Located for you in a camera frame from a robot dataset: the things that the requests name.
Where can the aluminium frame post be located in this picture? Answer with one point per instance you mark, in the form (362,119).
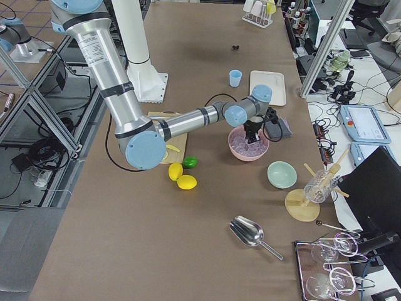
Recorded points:
(325,46)

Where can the cream rabbit tray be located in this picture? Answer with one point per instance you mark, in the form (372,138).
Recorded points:
(274,80)

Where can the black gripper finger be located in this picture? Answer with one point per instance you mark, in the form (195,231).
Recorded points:
(255,138)
(249,138)

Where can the grey folded cloth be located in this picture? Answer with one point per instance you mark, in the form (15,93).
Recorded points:
(279,130)

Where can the steel muddler black tip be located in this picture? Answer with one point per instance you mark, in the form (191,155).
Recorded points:
(159,117)

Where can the pile of clear ice cubes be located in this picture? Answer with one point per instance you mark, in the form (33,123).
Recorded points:
(238,142)

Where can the wine glass upper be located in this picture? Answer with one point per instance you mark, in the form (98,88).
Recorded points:
(328,250)

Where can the clear textured glass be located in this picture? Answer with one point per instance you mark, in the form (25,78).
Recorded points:
(320,186)

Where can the white cup rack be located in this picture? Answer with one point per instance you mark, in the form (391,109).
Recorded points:
(259,13)

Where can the light blue cup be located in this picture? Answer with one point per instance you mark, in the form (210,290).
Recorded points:
(235,77)

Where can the wine glass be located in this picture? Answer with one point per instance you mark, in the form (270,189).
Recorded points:
(335,285)
(328,250)

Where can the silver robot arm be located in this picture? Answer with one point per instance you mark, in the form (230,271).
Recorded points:
(142,141)

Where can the steel ice scoop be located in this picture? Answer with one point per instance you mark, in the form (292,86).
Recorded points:
(251,234)

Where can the yellow plastic knife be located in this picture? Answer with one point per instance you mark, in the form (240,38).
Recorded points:
(171,147)

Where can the green bowl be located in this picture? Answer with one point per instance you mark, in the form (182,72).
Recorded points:
(281,174)

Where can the wooden cutting board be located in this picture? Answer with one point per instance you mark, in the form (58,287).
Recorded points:
(179,141)

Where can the wooden cup stand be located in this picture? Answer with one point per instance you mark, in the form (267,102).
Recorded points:
(299,207)

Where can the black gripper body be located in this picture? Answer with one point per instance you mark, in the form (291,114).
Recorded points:
(252,128)

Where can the wine glass lower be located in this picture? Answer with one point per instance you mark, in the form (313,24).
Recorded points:
(335,285)

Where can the green lime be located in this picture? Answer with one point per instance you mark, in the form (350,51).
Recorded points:
(189,162)

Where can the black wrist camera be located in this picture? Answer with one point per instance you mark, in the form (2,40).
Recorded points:
(271,116)

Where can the pink bowl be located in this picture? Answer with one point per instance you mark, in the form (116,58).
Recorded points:
(244,158)

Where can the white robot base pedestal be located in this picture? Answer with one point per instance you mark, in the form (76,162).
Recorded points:
(149,84)

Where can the blue teach pendant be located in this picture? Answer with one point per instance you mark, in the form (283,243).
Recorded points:
(363,124)

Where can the yellow lemon near board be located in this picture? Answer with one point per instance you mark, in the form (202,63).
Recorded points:
(175,171)

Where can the black monitor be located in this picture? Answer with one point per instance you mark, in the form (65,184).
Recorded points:
(374,192)

